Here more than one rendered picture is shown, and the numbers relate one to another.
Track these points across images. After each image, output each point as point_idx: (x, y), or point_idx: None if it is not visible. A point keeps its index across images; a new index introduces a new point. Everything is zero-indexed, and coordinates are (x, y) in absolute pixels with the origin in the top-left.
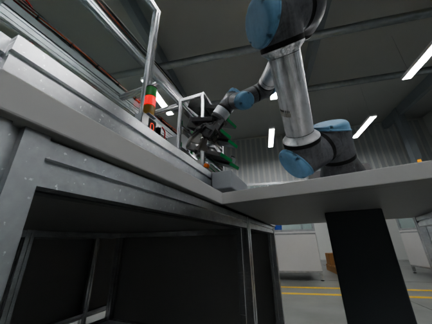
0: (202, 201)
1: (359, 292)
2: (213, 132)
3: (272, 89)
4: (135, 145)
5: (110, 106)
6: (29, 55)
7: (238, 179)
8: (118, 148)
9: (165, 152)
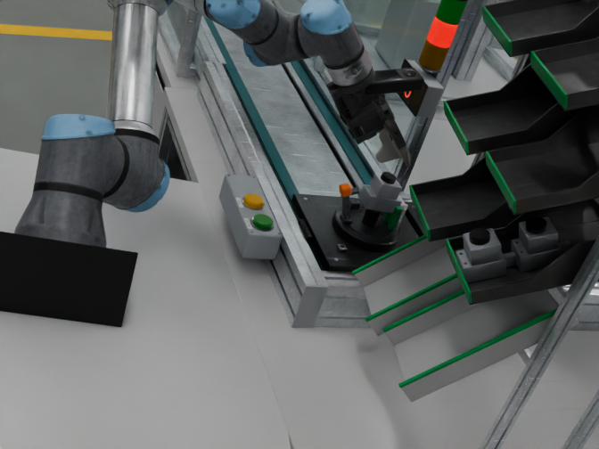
0: None
1: None
2: (339, 112)
3: (209, 19)
4: (173, 114)
5: (214, 87)
6: (204, 69)
7: (232, 200)
8: (170, 114)
9: (225, 126)
